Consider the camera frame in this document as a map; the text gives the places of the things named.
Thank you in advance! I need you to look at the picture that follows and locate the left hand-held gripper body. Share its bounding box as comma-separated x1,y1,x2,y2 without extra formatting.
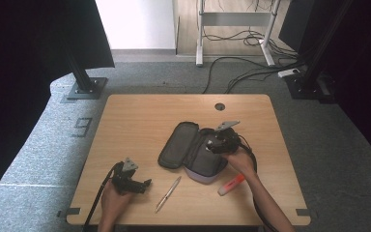
110,157,140,195

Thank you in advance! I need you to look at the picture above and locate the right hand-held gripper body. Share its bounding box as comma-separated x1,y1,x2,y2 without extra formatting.
210,120,243,155

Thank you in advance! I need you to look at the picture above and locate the dark grey pencil case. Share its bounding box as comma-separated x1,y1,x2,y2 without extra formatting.
157,121,230,186

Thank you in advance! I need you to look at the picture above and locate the person's left hand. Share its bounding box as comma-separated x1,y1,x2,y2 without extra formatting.
100,178,135,224

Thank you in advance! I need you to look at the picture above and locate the person's right hand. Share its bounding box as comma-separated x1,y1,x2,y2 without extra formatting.
221,148,259,182

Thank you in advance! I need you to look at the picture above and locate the silver pen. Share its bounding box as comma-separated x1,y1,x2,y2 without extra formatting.
155,175,183,214

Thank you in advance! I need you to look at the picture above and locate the orange highlighter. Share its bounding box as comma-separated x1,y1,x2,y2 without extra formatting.
217,173,246,197

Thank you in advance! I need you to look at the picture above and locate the white power strip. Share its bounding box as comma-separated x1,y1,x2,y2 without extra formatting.
276,68,300,78

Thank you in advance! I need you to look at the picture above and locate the black curtain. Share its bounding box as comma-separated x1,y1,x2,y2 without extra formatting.
277,0,371,170
0,0,116,211

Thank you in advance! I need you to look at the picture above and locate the right hand-held gripper black cable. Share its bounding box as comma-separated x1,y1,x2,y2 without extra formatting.
236,134,279,232

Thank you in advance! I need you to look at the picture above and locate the hand-held gripper black cable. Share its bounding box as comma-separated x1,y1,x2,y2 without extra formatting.
236,134,279,232
82,161,124,232

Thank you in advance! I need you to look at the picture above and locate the left hand-held gripper black cable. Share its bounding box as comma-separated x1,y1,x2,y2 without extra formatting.
82,161,124,232

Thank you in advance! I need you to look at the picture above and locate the long black floor cable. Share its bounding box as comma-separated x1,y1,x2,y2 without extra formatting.
202,55,271,95

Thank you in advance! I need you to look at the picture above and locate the black stand with base plate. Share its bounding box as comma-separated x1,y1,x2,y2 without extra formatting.
62,44,108,101
284,0,356,104

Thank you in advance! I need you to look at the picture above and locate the tangle of black cables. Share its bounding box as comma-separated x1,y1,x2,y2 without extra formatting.
202,28,303,95

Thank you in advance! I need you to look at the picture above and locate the white desk frame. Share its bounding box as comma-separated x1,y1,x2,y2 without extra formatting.
195,0,283,68

